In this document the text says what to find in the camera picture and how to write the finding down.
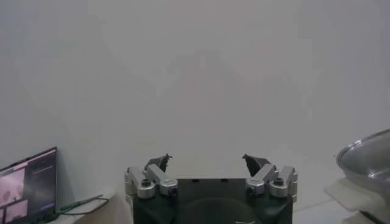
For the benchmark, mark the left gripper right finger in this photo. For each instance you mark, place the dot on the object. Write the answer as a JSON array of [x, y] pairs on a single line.
[[280, 184]]

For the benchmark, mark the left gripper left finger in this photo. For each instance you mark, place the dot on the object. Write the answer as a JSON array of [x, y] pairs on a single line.
[[137, 182]]

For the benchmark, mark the round glass lid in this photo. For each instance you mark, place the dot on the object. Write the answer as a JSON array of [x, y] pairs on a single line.
[[368, 152]]

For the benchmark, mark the white side desk with tool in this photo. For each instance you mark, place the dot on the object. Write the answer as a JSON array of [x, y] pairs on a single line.
[[82, 210]]

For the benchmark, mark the green flat tool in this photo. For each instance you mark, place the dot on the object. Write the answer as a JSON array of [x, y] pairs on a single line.
[[79, 203]]

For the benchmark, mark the dark grey panel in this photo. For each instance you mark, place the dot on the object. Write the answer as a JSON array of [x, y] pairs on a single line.
[[29, 185]]

